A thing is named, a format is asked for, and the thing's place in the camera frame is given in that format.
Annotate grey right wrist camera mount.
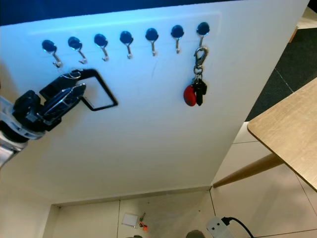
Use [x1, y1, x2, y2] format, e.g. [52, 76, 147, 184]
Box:
[207, 216, 234, 238]

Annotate key bunch with red fob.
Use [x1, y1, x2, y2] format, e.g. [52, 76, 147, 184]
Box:
[183, 46, 210, 107]

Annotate light wooden table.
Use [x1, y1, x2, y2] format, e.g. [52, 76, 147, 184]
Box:
[248, 77, 317, 193]

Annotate grey robot right leg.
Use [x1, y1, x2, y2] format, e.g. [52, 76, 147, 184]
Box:
[186, 230, 208, 238]

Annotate small white card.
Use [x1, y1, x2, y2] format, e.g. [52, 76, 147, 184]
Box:
[122, 213, 139, 229]

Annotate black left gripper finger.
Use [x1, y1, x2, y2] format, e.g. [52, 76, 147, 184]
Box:
[48, 83, 88, 125]
[39, 71, 83, 102]

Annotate tapered wooden table leg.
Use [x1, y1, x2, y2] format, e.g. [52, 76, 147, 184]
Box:
[212, 153, 285, 189]

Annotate small orange green object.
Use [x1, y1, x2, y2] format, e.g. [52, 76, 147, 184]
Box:
[139, 213, 149, 233]

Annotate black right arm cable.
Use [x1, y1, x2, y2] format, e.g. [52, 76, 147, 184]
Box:
[222, 216, 256, 238]

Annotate blue disc metal wall hook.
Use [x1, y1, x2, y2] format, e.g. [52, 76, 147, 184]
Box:
[196, 21, 211, 48]
[171, 24, 185, 54]
[42, 40, 62, 68]
[145, 27, 159, 57]
[68, 36, 87, 65]
[94, 33, 109, 62]
[119, 30, 134, 60]

